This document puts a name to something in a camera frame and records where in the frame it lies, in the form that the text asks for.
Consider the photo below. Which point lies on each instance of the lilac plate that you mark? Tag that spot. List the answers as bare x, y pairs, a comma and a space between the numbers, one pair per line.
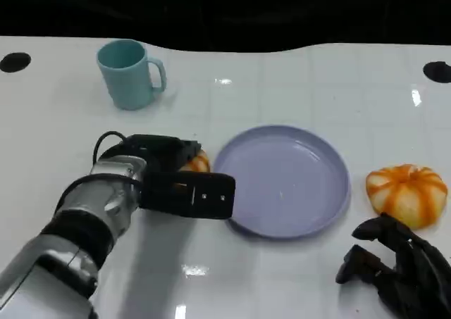
289, 181

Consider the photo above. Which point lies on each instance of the orange and white bread roll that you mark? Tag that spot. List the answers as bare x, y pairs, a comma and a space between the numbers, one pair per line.
199, 162
405, 192

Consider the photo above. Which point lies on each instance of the pale green mug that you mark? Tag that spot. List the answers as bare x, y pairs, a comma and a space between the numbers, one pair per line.
128, 83

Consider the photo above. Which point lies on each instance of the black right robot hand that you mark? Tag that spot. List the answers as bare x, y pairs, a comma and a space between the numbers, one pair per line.
423, 280

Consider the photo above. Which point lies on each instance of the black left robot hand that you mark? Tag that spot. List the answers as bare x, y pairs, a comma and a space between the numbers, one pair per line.
162, 151

